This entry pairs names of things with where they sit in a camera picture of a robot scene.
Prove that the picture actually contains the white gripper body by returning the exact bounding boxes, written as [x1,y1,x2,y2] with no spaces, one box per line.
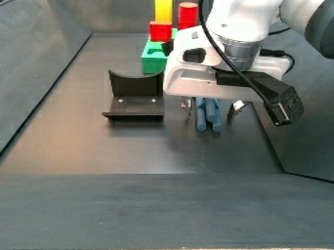
[163,26,290,102]

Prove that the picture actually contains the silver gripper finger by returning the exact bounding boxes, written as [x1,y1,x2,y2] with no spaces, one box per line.
[227,101,251,124]
[180,97,194,120]

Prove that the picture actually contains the blue three prong object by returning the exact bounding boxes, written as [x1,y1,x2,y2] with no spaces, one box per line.
[195,97,222,132]

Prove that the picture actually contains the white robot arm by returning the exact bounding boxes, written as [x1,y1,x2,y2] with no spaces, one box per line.
[163,0,334,126]

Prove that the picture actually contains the green shape sorter block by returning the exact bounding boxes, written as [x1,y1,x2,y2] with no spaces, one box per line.
[140,27,180,75]

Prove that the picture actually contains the red square peg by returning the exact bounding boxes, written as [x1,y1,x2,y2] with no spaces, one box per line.
[148,21,172,42]

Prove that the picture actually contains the red cylinder peg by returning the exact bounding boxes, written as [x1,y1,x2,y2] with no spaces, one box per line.
[178,2,198,29]

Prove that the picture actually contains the yellow rectangular peg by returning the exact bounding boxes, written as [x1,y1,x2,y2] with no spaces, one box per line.
[154,0,172,21]

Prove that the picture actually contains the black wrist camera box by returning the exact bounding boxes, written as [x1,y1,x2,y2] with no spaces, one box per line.
[215,70,305,126]

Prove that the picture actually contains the black fixture bracket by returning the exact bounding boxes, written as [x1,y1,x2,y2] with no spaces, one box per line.
[101,70,164,120]

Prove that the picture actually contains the black camera cable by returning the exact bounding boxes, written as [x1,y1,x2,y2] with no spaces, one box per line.
[196,0,298,108]

